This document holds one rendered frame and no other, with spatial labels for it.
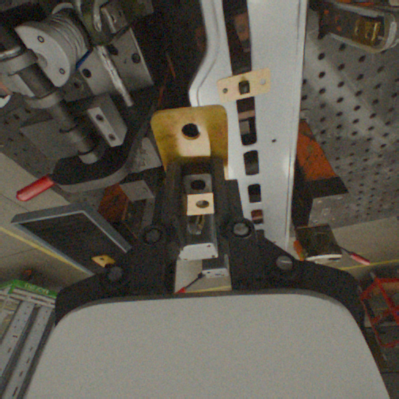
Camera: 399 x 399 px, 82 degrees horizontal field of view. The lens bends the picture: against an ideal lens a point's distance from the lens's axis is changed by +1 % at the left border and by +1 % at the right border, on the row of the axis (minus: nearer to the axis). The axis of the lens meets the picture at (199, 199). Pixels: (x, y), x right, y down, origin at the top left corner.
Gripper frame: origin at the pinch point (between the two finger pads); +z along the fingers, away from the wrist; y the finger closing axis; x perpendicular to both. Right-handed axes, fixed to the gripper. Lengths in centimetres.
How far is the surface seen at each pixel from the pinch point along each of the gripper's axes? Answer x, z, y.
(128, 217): -32.7, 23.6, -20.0
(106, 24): 4.2, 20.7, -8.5
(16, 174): -105, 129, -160
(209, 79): -6.3, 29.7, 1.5
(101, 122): -2.7, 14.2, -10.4
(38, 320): -344, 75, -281
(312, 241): -60, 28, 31
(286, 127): -16.6, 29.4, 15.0
